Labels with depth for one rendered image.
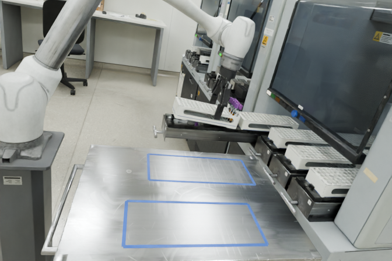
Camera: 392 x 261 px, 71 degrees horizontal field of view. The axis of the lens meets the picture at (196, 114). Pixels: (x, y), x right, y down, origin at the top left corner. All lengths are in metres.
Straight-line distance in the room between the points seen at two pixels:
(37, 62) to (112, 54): 3.52
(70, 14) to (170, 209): 0.80
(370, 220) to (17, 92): 1.15
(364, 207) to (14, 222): 1.23
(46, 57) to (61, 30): 0.12
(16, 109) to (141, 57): 3.78
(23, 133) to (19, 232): 0.44
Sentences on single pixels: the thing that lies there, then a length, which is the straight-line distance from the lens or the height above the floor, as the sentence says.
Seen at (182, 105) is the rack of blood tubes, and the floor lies 0.91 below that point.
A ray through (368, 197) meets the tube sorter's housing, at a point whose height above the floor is 0.90.
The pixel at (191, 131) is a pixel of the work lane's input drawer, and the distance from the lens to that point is 1.21.
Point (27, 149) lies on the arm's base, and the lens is 1.15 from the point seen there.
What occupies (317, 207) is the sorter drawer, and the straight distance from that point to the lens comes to 1.02.
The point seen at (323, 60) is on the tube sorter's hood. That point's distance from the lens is 1.13.
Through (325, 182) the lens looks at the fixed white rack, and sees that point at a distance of 1.02.
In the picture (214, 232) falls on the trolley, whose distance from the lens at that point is 0.73.
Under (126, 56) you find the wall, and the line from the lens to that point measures 4.73.
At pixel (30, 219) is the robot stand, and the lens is 1.32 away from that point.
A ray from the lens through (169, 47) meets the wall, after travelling 4.73.
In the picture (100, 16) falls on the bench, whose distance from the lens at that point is 3.94.
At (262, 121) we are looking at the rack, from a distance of 1.32.
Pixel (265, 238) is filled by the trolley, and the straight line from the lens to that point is 0.77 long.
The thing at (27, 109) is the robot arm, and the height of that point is 0.88.
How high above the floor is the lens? 1.33
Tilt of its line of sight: 23 degrees down
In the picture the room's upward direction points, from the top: 12 degrees clockwise
